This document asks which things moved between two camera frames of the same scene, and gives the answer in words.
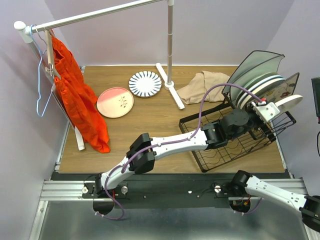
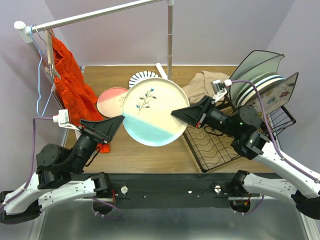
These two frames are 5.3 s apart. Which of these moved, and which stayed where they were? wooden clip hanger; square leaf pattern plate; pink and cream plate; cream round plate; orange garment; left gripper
Moved: cream round plate; left gripper
Stayed: orange garment; square leaf pattern plate; pink and cream plate; wooden clip hanger
